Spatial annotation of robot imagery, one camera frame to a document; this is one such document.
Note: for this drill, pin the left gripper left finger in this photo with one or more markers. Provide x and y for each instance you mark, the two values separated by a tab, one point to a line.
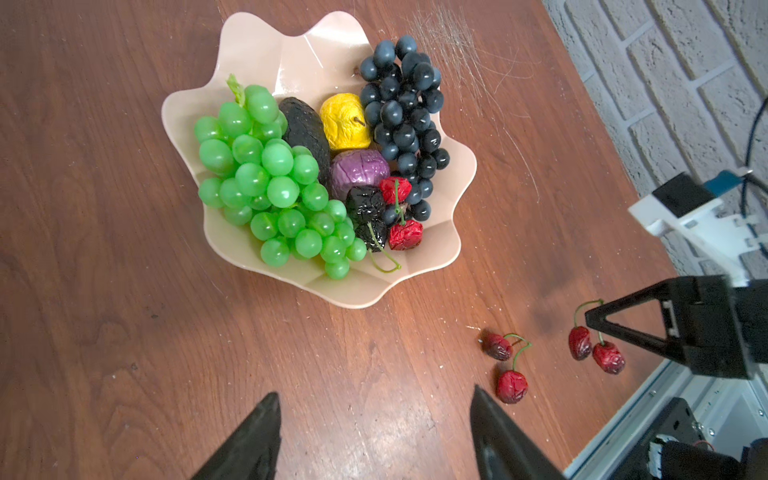
251	451

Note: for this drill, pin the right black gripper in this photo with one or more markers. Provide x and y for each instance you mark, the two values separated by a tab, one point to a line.
703	323

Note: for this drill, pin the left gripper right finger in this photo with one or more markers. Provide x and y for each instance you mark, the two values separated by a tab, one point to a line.
502	449

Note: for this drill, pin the red cherry pair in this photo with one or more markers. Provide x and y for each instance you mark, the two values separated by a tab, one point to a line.
511	385
405	232
606	354

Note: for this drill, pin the green grape bunch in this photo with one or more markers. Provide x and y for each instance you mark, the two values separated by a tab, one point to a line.
261	182

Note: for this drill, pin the purple plum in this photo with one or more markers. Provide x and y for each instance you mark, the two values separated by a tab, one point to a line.
356	168

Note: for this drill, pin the dark blue grape bunch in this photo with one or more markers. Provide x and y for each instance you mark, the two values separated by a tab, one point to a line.
400	98

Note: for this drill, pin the yellow lemon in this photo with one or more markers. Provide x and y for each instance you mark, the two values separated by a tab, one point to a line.
344	123

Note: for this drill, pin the black avocado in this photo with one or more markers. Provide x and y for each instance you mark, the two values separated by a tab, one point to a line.
305	128

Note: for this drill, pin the pink wavy fruit bowl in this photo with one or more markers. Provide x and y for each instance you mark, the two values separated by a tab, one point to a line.
312	66

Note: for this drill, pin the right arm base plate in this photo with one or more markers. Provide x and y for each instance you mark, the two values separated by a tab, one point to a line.
671	438

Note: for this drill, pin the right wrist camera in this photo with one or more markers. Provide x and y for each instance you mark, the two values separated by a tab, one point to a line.
691	209

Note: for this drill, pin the aluminium mounting rail frame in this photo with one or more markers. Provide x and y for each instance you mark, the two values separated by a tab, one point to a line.
728	414

